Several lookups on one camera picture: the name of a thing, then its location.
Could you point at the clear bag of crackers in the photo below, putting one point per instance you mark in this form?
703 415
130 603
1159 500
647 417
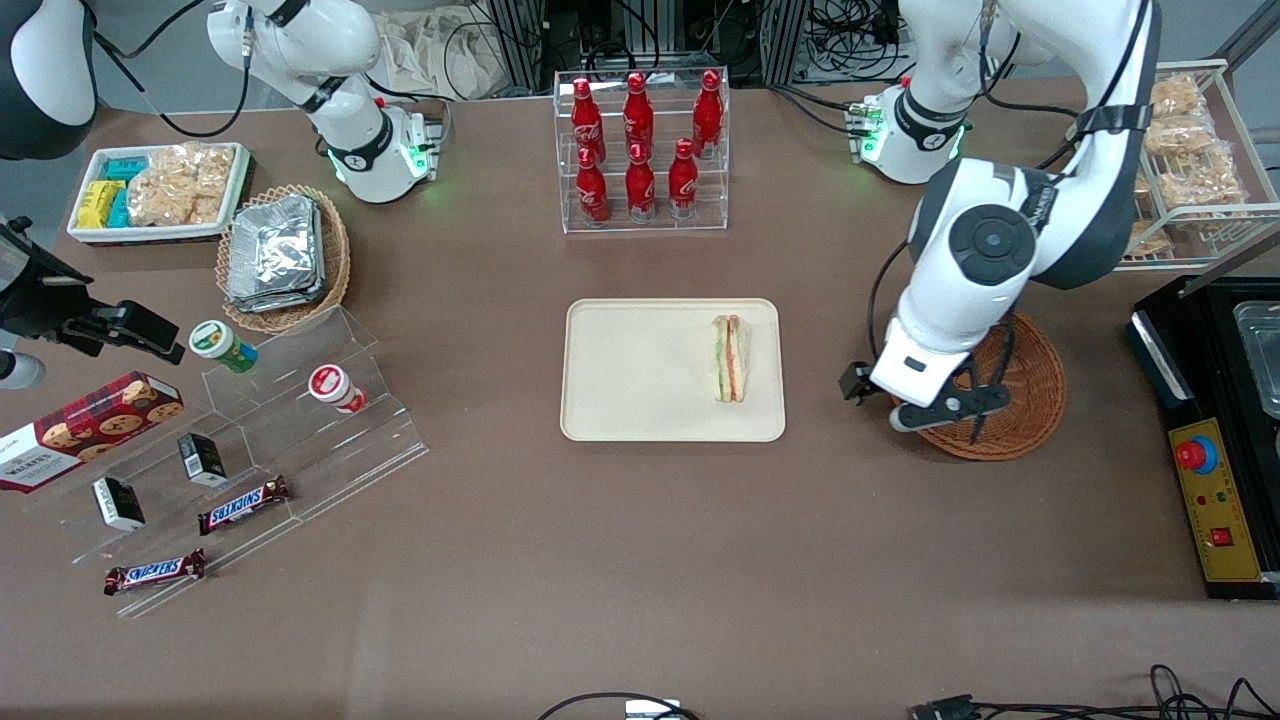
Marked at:
180 185

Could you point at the red lidded yogurt cup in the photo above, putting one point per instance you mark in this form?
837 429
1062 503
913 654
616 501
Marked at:
335 388

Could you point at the clear acrylic tiered stand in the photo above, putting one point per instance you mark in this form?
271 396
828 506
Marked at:
300 450

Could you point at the round brown wicker basket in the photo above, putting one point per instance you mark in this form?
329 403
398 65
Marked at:
1035 400

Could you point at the clear acrylic bottle rack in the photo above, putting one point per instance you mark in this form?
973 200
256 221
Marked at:
645 225

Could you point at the yellow snack pack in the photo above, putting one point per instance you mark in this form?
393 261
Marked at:
98 205

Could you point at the oval light wicker basket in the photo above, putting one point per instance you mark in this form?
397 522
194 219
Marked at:
335 250

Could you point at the Snickers chocolate bar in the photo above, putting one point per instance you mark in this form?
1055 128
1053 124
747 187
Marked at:
243 505
155 572

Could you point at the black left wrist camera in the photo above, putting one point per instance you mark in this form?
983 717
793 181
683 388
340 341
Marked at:
855 382

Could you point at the red emergency stop button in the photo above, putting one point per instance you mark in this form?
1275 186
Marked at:
1195 455

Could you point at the triangle sandwich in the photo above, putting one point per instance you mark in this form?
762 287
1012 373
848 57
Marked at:
731 360

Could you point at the red tartan cookie box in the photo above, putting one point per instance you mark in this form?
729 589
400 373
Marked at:
85 425

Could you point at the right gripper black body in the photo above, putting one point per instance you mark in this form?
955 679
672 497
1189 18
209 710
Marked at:
45 303

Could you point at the teal snack pack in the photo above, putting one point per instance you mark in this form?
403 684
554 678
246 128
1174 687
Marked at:
119 210
127 168

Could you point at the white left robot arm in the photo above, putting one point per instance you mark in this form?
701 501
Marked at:
960 290

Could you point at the black appliance housing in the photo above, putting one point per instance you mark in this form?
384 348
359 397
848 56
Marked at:
1165 360

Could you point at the green lidded yogurt cup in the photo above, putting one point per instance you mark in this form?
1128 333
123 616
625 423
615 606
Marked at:
220 343

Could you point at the foil wrapped sandwich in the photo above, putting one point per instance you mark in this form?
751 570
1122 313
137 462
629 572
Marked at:
275 245
270 300

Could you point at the yellow control panel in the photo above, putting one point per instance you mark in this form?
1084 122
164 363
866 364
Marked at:
1225 510

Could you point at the red cola bottle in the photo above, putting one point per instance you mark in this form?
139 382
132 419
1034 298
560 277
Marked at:
683 185
638 115
587 125
593 195
641 190
708 112

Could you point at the white rectangular snack bin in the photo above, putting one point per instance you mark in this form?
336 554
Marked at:
90 233

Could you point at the white cloth bag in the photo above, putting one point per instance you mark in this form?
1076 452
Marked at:
440 50

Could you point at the aluminium frame post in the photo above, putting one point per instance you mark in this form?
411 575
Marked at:
785 40
520 40

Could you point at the clear plastic container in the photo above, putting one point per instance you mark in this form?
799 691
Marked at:
1260 355

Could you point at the cream plastic tray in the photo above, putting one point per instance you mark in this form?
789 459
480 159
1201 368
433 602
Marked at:
640 370

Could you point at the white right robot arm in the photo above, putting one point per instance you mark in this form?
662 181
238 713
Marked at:
300 40

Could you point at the small black carton box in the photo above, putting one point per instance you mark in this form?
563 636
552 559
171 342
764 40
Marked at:
118 504
203 460

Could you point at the clear bag of fried snacks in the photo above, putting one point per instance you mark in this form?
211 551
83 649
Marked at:
1203 180
1148 238
1180 135
1177 96

